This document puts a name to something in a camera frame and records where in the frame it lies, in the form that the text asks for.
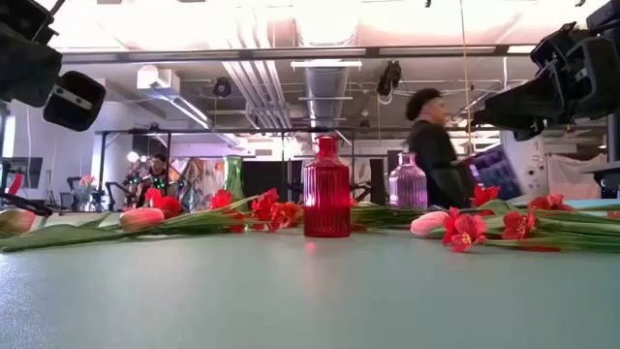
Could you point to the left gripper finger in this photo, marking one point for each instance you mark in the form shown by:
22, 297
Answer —
72, 102

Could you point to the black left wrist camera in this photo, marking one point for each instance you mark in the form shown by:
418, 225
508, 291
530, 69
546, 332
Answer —
24, 14

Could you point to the small black monitor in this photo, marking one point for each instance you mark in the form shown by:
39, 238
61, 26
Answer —
24, 172

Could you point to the red ribbed glass vase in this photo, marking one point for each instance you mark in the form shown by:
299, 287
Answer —
327, 194

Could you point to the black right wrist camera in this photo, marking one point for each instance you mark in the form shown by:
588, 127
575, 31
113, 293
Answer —
552, 46

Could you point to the small pink flower bouquet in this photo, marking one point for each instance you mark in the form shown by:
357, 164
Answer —
86, 186

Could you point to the grey metal frame beam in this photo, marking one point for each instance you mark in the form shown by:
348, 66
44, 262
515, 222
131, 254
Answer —
290, 52

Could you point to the black metal station frame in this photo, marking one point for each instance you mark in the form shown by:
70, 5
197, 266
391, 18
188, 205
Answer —
194, 131

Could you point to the colourful patterned cloth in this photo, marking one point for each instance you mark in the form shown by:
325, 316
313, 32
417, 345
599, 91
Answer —
198, 179

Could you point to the black ceiling camera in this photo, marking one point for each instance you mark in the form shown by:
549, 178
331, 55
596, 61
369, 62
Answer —
390, 77

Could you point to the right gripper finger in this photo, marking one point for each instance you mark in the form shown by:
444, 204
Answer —
523, 109

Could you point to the white ceiling box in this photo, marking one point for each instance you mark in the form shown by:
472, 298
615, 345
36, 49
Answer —
157, 80

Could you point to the seated person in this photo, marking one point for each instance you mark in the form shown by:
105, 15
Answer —
156, 169

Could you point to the black ceiling spotlight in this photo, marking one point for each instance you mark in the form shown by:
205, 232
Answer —
222, 87

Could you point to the tilted blue-screen monitor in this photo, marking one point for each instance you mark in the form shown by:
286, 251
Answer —
496, 172

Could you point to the black monitor pole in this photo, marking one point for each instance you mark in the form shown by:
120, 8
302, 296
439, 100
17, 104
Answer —
612, 140

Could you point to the silver ventilation duct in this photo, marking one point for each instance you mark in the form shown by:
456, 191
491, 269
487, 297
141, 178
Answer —
325, 92

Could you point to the white column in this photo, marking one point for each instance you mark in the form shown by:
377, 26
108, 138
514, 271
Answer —
528, 160

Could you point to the pink tulip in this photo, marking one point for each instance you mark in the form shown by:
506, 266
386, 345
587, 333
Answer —
428, 223
17, 222
140, 219

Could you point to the green glass vase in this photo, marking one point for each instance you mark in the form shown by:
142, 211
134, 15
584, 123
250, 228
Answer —
235, 179

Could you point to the teal table mat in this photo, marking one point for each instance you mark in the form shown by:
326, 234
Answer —
310, 291

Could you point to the purple ribbed glass vase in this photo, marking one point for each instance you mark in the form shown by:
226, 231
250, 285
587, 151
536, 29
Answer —
408, 184

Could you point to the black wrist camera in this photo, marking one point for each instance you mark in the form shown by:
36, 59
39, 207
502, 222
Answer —
552, 46
24, 14

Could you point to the white hanging cloth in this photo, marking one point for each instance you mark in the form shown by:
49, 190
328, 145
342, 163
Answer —
576, 177

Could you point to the standing person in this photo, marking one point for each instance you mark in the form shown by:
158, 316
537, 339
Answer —
436, 160

